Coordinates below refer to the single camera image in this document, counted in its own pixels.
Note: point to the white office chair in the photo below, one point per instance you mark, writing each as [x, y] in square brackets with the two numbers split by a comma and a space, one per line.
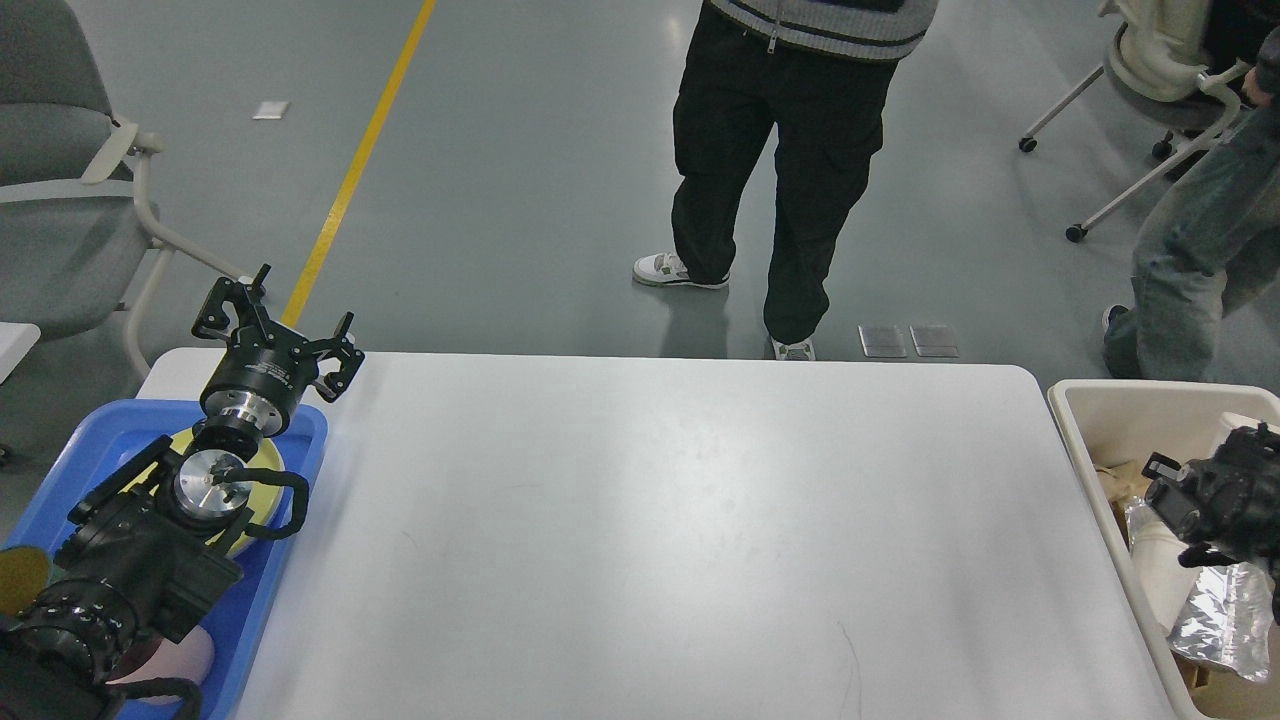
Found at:
[1159, 67]
[81, 237]

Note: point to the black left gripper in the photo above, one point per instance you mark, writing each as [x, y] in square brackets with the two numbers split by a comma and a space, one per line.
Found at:
[255, 389]

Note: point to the white paper cup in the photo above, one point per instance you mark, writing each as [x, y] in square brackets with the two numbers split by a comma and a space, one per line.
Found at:
[1155, 552]
[1235, 425]

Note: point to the left metal floor plate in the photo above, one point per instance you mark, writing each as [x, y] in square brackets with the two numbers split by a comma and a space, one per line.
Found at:
[882, 341]

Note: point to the white paper cup front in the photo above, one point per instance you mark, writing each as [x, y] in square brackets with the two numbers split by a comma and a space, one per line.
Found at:
[1235, 425]

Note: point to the metal floor plate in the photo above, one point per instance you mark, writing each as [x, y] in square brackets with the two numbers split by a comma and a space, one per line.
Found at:
[882, 341]
[934, 341]

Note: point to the right metal floor plate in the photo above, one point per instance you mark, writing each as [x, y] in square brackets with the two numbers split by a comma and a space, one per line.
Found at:
[934, 341]

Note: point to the brown paper in bin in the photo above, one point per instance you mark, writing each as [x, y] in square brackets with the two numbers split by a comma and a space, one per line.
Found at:
[1120, 484]

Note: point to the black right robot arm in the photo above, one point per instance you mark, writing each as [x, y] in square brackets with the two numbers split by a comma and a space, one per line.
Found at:
[1224, 507]

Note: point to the person in black left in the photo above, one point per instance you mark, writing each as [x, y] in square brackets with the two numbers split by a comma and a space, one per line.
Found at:
[813, 74]

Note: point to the white office chair left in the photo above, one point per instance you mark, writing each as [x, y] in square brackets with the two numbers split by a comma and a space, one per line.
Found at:
[81, 237]

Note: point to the aluminium foil tray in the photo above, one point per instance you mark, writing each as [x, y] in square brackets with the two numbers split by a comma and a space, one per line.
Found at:
[1227, 617]

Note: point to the person in blue jeans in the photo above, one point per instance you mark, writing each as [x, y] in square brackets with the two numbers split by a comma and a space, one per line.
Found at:
[1208, 249]

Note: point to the small white side table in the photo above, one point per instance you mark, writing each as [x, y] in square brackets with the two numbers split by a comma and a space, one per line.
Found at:
[17, 339]

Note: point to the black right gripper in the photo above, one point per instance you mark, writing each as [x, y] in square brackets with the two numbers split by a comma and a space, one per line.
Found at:
[1180, 501]

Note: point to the white office chair right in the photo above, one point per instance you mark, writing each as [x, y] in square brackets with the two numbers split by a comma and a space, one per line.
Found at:
[1159, 67]

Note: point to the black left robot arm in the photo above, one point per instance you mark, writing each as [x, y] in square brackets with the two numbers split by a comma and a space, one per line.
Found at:
[149, 555]

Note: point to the beige plastic bin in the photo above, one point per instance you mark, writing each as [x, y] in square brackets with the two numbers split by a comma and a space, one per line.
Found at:
[1104, 422]

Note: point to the yellow plate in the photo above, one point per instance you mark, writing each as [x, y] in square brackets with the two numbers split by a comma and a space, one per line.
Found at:
[262, 462]

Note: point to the pink mug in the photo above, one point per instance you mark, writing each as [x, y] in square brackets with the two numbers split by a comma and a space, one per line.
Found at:
[158, 658]

